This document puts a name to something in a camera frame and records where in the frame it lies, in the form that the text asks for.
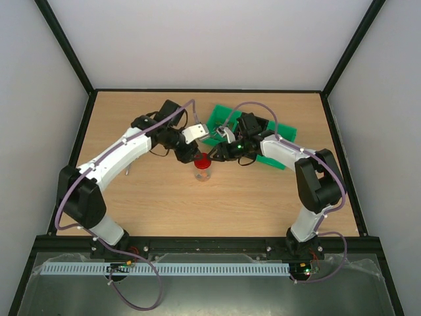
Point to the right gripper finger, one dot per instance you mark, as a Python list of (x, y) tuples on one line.
[(218, 158), (218, 151)]

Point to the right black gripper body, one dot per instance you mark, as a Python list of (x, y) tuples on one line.
[(222, 152)]

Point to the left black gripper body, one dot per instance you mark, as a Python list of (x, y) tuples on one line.
[(183, 156)]

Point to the red round lid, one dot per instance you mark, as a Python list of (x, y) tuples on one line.
[(203, 162)]

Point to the clear plastic cup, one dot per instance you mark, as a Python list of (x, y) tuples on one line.
[(202, 175)]

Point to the black bin with swirl lollipops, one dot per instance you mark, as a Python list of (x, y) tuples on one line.
[(262, 123)]

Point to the green bin with lollipops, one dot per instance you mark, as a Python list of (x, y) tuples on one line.
[(217, 118)]

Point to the green bin with gummies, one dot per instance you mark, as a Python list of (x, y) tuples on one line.
[(277, 154)]

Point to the metal scoop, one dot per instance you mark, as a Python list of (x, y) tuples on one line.
[(128, 168)]

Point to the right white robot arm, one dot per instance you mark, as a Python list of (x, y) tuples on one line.
[(320, 185)]

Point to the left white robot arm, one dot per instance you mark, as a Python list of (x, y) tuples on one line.
[(80, 201)]

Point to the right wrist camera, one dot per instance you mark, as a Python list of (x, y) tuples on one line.
[(225, 132)]

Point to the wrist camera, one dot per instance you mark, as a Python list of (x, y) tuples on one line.
[(195, 132), (225, 132)]

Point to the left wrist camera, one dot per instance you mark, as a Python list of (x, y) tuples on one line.
[(195, 132)]

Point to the light blue cable duct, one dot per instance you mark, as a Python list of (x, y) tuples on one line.
[(168, 269)]

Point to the black aluminium rail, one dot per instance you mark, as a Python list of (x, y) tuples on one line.
[(151, 247)]

